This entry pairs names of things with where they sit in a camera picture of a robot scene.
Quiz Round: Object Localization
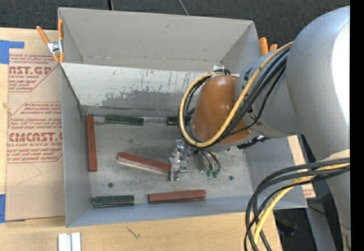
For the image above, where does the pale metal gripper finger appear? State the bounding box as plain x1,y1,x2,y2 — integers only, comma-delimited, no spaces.
170,139,189,161
168,159,189,182

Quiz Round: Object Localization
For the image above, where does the red-brown flat block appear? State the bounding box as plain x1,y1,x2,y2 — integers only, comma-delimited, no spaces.
147,189,207,204
86,114,98,172
116,151,172,175

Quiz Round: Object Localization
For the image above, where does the grey metal bin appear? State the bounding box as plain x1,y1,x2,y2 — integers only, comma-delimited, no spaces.
57,7,308,228

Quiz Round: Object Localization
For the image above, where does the brown cardboard board red print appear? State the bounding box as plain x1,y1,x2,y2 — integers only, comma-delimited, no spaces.
0,27,66,224

